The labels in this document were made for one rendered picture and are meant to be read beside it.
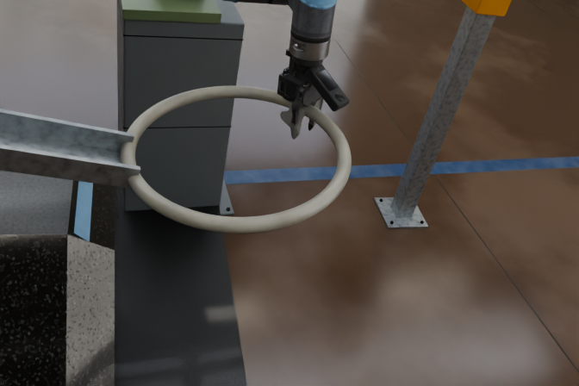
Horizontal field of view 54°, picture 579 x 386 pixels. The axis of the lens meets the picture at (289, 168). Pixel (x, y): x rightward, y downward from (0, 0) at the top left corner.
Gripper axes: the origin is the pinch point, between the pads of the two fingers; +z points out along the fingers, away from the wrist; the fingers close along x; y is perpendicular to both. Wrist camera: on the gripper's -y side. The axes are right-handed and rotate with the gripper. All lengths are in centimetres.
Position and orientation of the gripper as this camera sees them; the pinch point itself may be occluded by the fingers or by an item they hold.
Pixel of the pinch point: (304, 131)
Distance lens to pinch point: 139.9
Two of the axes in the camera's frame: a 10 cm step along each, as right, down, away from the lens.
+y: -7.4, -4.6, 4.8
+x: -6.6, 4.0, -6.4
